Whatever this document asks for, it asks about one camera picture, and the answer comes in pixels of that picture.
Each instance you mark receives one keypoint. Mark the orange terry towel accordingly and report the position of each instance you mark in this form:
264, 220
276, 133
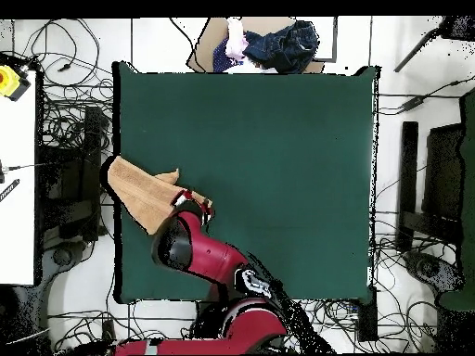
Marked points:
141, 193

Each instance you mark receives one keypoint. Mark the pink cloth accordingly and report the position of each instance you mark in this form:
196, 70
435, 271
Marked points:
235, 40

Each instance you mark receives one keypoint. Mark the black power brick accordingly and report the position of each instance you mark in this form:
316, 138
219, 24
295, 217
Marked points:
412, 104

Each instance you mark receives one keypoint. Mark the purple dotted cloth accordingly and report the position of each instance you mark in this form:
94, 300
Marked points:
222, 59

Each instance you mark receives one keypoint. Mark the dark round device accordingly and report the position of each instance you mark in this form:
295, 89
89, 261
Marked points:
430, 269

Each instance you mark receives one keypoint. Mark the black tripod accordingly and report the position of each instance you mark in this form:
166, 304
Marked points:
456, 27

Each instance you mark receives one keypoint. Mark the white table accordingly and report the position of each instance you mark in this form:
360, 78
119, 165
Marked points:
16, 204

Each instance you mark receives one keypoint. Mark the black equipment stand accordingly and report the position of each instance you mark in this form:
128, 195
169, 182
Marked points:
70, 178

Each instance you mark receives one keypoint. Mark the brown cardboard box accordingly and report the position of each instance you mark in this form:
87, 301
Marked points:
207, 44

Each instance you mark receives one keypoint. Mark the yellow emergency stop button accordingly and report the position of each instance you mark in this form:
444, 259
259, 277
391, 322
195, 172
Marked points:
9, 79

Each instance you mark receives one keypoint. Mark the black monitor stand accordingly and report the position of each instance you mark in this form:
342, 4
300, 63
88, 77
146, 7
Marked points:
443, 170

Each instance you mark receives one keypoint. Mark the black power strip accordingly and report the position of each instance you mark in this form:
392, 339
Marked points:
368, 319
108, 330

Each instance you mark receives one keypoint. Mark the dark blue jeans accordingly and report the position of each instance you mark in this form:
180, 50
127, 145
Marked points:
285, 46

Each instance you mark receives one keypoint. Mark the dark green table cloth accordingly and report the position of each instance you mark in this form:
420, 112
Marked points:
259, 122

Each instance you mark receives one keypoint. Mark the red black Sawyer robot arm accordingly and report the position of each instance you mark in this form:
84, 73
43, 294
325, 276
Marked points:
207, 256

